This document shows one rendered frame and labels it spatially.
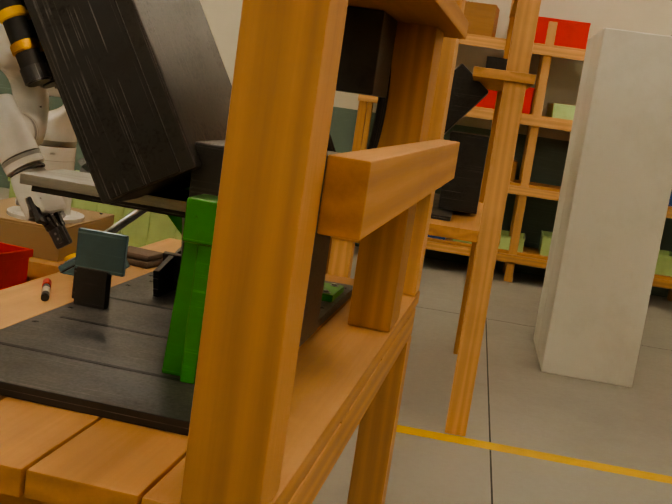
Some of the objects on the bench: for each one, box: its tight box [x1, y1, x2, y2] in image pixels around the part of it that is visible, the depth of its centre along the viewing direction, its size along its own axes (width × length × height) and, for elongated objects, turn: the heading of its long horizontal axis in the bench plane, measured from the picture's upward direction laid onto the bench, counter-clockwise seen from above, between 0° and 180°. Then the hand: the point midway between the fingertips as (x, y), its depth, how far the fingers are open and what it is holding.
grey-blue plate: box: [73, 227, 129, 310], centre depth 173 cm, size 10×2×14 cm, turn 37°
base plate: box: [0, 271, 353, 436], centre depth 181 cm, size 42×110×2 cm, turn 127°
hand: (60, 237), depth 199 cm, fingers closed
